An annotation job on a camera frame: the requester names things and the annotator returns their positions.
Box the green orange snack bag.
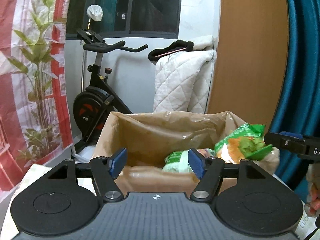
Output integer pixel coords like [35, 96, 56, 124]
[214, 124, 273, 164]

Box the white quilted blanket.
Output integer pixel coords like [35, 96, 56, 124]
[153, 35, 217, 113]

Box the cardboard box with plastic liner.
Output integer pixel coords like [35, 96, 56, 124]
[92, 110, 281, 197]

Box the dark window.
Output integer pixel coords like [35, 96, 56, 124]
[66, 0, 181, 40]

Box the checked bunny tablecloth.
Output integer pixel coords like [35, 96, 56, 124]
[1, 164, 52, 240]

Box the green mooncake packet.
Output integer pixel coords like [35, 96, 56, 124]
[162, 148, 217, 174]

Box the black pink garment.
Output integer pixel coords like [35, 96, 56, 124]
[148, 40, 194, 62]

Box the black exercise bike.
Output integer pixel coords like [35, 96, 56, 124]
[73, 4, 148, 145]

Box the wooden headboard panel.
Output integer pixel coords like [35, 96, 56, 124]
[208, 0, 289, 127]

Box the red printed backdrop cloth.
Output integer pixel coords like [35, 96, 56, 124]
[1, 0, 73, 198]

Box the person right hand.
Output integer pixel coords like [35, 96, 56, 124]
[304, 163, 320, 217]

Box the teal curtain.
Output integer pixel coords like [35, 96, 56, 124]
[269, 0, 320, 201]

